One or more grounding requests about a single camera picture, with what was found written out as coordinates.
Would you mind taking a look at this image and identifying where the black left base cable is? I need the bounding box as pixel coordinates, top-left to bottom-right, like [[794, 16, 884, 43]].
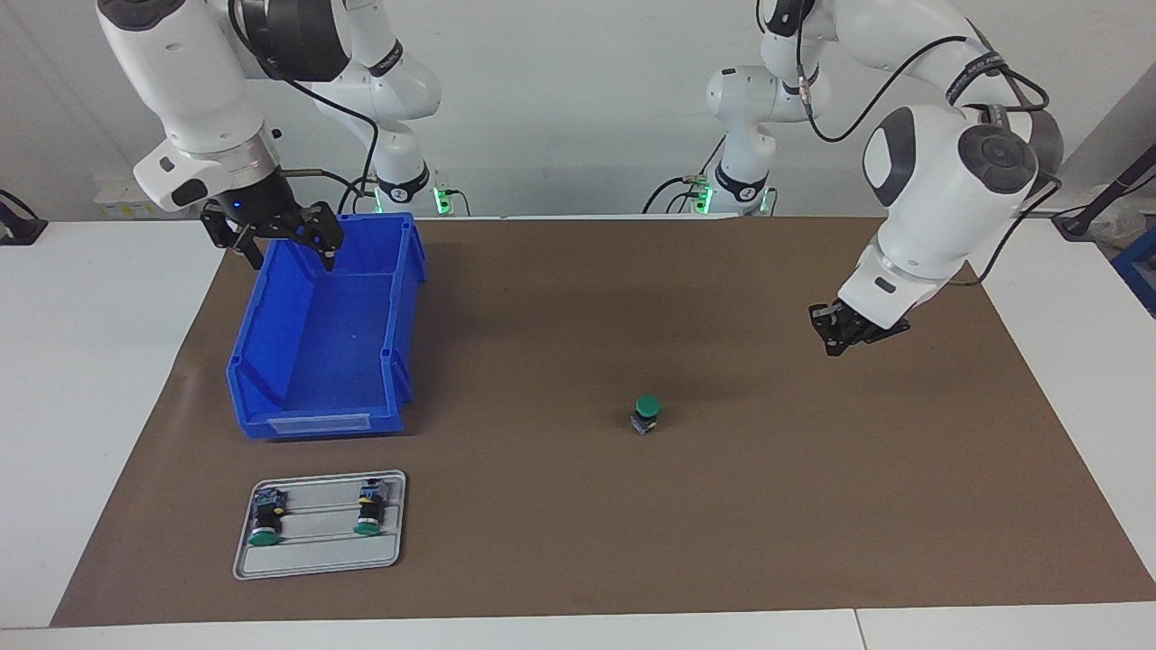
[[641, 176, 704, 215]]

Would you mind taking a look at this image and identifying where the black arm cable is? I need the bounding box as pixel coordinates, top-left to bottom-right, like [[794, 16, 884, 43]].
[[230, 0, 380, 215], [781, 0, 1065, 288]]

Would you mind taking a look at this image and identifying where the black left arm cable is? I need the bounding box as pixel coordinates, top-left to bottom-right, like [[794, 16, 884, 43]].
[[781, 0, 1065, 288]]

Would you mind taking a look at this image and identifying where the grey metal tray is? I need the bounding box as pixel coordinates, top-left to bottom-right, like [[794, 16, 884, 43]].
[[233, 469, 407, 580]]

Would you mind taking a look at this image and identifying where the brown paper table mat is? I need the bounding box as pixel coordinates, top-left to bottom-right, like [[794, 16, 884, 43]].
[[51, 215, 1156, 628]]

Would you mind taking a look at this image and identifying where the black table clamp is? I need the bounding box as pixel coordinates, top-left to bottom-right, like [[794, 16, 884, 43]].
[[0, 190, 48, 246]]

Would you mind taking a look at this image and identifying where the white power strip box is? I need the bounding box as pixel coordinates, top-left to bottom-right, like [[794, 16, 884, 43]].
[[93, 174, 154, 219]]

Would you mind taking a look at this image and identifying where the blue plastic storage bin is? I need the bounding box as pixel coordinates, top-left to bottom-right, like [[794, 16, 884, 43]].
[[226, 213, 427, 441]]

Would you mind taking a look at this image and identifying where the black slanted stand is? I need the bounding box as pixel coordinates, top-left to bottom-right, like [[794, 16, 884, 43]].
[[1052, 144, 1156, 240]]

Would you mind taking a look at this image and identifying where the clear plastic bag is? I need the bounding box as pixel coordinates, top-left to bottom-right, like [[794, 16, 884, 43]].
[[1088, 200, 1143, 249]]

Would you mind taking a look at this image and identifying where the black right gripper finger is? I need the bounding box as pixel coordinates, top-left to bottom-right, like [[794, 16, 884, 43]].
[[200, 204, 265, 273], [294, 202, 346, 273]]

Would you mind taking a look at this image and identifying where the blue frame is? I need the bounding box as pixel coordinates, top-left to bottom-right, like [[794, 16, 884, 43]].
[[1111, 226, 1156, 317]]

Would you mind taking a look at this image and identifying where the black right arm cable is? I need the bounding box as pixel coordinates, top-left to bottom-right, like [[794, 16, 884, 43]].
[[230, 0, 380, 215]]

